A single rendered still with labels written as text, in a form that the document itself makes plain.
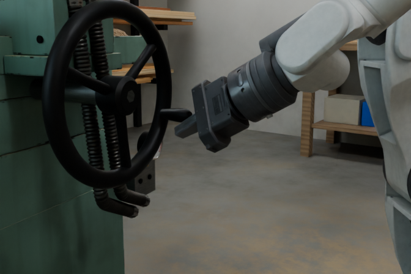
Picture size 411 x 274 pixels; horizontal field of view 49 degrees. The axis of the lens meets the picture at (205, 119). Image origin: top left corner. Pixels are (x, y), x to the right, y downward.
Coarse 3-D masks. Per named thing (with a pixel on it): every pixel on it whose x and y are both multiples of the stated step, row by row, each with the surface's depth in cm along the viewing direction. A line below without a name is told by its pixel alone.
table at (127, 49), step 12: (0, 36) 71; (120, 36) 97; (132, 36) 100; (0, 48) 71; (12, 48) 73; (120, 48) 97; (132, 48) 101; (0, 60) 71; (12, 60) 71; (24, 60) 69; (36, 60) 68; (72, 60) 72; (108, 60) 80; (120, 60) 83; (132, 60) 101; (0, 72) 71; (12, 72) 71; (24, 72) 70; (36, 72) 69
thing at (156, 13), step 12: (132, 0) 431; (144, 12) 386; (156, 12) 397; (168, 12) 411; (180, 12) 425; (192, 12) 439; (156, 24) 419; (168, 24) 423; (180, 24) 423; (192, 24) 435; (120, 72) 367; (144, 72) 390
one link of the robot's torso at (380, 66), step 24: (408, 24) 80; (360, 48) 96; (384, 48) 96; (408, 48) 81; (360, 72) 96; (384, 72) 84; (408, 72) 82; (384, 96) 87; (408, 96) 85; (384, 120) 96; (408, 120) 87; (384, 144) 96; (408, 144) 88; (384, 168) 100; (408, 168) 89; (408, 192) 89
